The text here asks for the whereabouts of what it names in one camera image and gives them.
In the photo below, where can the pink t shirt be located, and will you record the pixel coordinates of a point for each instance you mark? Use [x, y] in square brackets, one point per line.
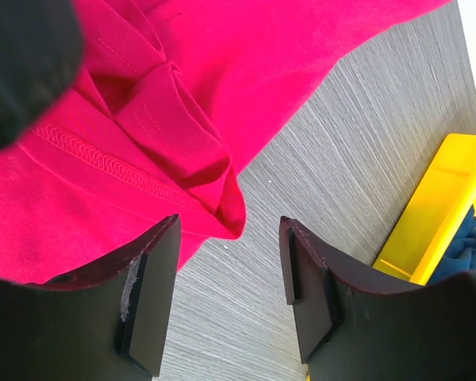
[174, 100]

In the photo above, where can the yellow plastic tray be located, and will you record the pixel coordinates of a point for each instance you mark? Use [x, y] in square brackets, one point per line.
[429, 222]

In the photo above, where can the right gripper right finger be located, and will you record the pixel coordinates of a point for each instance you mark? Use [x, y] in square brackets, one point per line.
[354, 322]

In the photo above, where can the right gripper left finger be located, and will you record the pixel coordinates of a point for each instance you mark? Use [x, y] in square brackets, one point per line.
[106, 320]

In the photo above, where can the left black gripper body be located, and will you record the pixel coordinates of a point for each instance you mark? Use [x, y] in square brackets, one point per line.
[41, 51]

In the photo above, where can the blue t shirt in tray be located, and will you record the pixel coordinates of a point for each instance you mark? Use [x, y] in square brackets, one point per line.
[460, 255]

